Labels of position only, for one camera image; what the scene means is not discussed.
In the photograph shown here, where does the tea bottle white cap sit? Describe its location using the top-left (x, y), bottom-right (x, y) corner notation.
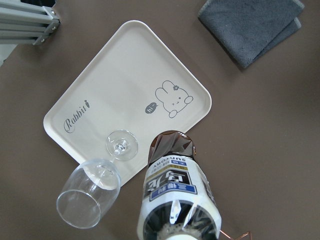
top-left (137, 130), bottom-right (222, 240)

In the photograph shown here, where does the copper wire bottle basket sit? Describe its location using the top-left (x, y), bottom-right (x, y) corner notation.
top-left (219, 231), bottom-right (252, 240)

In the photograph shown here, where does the cream rabbit tray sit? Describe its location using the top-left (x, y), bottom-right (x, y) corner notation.
top-left (43, 20), bottom-right (212, 184)

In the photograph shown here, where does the clear wine glass on tray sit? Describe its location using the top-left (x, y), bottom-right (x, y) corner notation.
top-left (56, 129), bottom-right (138, 229)

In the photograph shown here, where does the folded grey cloth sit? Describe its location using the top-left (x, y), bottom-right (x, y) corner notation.
top-left (198, 0), bottom-right (305, 68)

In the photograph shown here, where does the aluminium frame post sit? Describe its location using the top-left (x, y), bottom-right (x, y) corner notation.
top-left (0, 0), bottom-right (60, 45)

